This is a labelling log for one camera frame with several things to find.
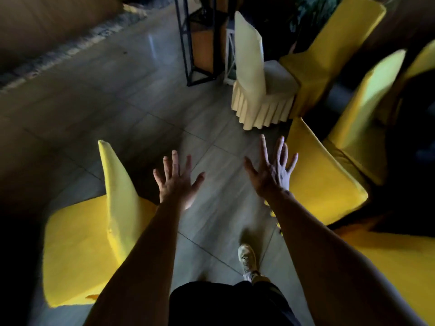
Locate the person's right hand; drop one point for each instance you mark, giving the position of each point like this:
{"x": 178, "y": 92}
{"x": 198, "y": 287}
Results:
{"x": 270, "y": 179}

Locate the person's left hand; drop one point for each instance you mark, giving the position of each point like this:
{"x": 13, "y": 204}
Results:
{"x": 175, "y": 190}

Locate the person's left little finger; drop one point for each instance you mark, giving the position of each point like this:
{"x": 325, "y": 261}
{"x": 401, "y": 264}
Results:
{"x": 158, "y": 179}

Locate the person's left thumb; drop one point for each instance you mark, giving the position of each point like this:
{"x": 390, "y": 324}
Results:
{"x": 197, "y": 183}

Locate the person's right middle finger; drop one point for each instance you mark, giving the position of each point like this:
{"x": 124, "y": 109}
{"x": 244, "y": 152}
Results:
{"x": 278, "y": 151}

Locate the person's left middle finger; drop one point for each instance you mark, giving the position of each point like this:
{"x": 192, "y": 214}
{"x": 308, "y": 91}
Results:
{"x": 175, "y": 164}

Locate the person's right little finger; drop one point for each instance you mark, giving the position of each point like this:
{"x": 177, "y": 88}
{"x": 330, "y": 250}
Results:
{"x": 293, "y": 164}

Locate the person's right thumb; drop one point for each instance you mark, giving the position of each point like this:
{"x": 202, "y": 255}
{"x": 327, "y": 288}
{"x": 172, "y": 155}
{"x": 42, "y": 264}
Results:
{"x": 251, "y": 171}

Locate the person's right forearm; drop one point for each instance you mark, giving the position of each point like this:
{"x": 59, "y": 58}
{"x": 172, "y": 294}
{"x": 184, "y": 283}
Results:
{"x": 326, "y": 268}

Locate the person's left forearm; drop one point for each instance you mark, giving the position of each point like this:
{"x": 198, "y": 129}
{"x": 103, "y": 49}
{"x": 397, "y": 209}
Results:
{"x": 142, "y": 268}

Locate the yellow covered chair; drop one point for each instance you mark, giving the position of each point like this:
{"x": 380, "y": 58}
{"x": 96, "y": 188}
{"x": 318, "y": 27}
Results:
{"x": 401, "y": 264}
{"x": 363, "y": 125}
{"x": 319, "y": 179}
{"x": 336, "y": 44}
{"x": 418, "y": 67}
{"x": 85, "y": 241}

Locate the cream chair with pleated skirt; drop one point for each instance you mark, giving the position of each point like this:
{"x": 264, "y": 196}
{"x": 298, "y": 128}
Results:
{"x": 258, "y": 81}

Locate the light sneaker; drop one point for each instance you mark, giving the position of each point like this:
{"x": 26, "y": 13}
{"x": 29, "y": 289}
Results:
{"x": 248, "y": 259}

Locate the black shorts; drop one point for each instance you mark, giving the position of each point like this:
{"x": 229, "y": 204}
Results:
{"x": 231, "y": 305}

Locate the dark green plant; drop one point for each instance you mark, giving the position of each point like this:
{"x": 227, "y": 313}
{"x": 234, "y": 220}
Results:
{"x": 312, "y": 13}

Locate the white metal frame stand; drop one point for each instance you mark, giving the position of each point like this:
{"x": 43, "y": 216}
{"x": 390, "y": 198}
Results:
{"x": 230, "y": 57}

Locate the black metal frame stand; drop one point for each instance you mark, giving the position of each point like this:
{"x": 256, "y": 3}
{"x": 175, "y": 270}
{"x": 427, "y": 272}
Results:
{"x": 200, "y": 44}

